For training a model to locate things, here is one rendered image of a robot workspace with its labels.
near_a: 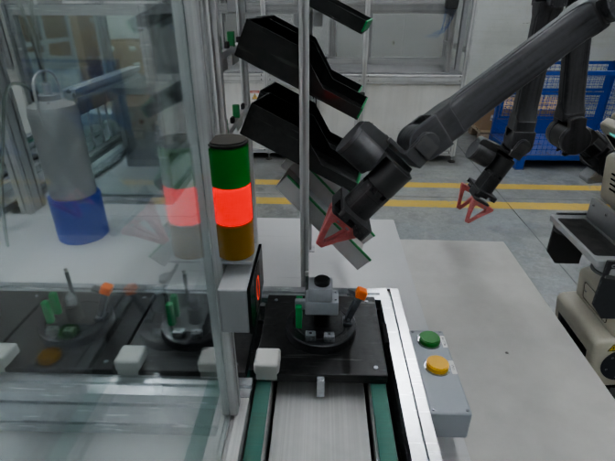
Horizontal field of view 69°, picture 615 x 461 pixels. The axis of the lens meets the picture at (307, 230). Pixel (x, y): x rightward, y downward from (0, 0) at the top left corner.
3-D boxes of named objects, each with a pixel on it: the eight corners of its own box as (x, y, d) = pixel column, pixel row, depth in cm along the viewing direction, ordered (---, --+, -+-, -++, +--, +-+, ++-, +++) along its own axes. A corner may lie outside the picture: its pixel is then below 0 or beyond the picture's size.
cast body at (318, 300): (337, 302, 90) (339, 273, 87) (338, 316, 86) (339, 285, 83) (296, 301, 90) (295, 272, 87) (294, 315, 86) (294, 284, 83)
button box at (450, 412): (438, 352, 95) (442, 329, 92) (467, 438, 76) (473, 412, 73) (405, 351, 95) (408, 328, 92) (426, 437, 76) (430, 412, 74)
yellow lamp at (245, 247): (256, 242, 63) (254, 211, 61) (252, 262, 58) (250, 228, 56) (221, 242, 63) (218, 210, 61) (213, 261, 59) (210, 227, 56)
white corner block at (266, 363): (281, 363, 85) (280, 347, 83) (279, 381, 81) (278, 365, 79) (256, 363, 85) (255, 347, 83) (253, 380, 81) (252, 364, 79)
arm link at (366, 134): (445, 142, 70) (425, 139, 79) (393, 91, 67) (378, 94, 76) (394, 199, 72) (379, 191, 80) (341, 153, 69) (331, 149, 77)
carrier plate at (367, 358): (373, 304, 102) (374, 295, 101) (387, 384, 80) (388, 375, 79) (268, 301, 102) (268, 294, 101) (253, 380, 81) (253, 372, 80)
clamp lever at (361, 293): (351, 316, 90) (367, 288, 87) (352, 323, 88) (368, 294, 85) (335, 311, 90) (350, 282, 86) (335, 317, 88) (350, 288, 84)
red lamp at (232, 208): (254, 210, 61) (253, 176, 58) (250, 227, 56) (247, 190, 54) (218, 209, 61) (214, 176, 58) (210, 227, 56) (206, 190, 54)
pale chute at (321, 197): (362, 244, 119) (375, 235, 117) (357, 270, 107) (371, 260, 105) (288, 167, 113) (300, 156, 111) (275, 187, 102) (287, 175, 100)
